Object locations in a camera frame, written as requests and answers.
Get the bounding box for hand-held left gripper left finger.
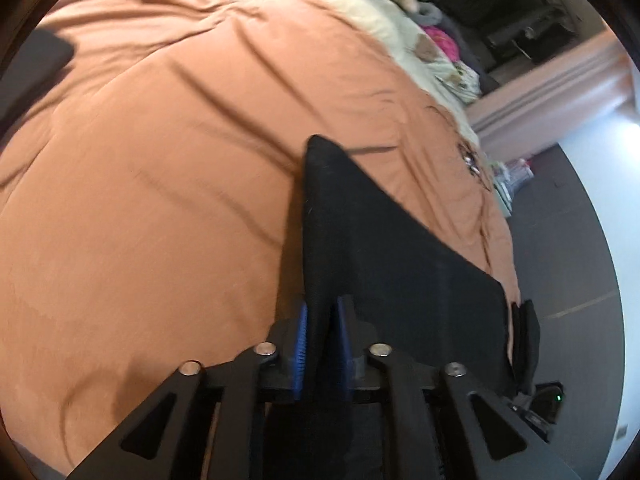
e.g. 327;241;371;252
65;302;308;480

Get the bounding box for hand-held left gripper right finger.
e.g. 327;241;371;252
332;296;583;480

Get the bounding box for black pants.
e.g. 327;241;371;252
509;299;542;396
0;30;76;133
262;134;518;480

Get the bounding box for folded black pants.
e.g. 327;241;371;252
509;299;542;396
0;30;76;133

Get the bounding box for orange blanket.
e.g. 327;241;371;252
0;0;521;476

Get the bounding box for white patterned cloth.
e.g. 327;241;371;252
440;62;483;106

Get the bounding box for pink curtain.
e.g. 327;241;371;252
467;30;633;158

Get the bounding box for bear print pillow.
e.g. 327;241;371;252
400;35;451;81

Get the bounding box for pink fluffy cloth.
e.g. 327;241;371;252
425;25;461;61

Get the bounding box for cream pillow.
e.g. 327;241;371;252
280;0;451;76

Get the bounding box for grey plush toy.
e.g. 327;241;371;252
415;0;446;23

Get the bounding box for tangled black cable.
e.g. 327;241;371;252
430;105;493;191

